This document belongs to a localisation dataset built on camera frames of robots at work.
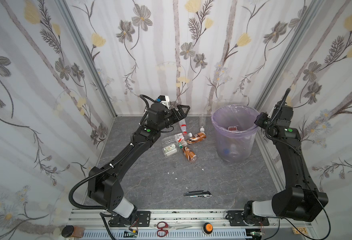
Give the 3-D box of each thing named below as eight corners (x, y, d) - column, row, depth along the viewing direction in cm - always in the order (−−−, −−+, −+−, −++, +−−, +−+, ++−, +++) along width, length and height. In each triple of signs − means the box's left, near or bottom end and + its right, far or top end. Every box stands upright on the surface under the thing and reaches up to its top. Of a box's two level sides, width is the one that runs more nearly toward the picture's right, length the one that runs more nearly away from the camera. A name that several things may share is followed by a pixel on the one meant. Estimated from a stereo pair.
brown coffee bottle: (189, 164, 95) (190, 160, 91) (182, 151, 101) (182, 147, 97) (196, 160, 96) (197, 157, 92) (188, 148, 102) (189, 144, 99)
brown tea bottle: (191, 147, 103) (191, 142, 99) (187, 142, 106) (187, 138, 102) (205, 139, 107) (206, 135, 103) (201, 135, 110) (202, 130, 106)
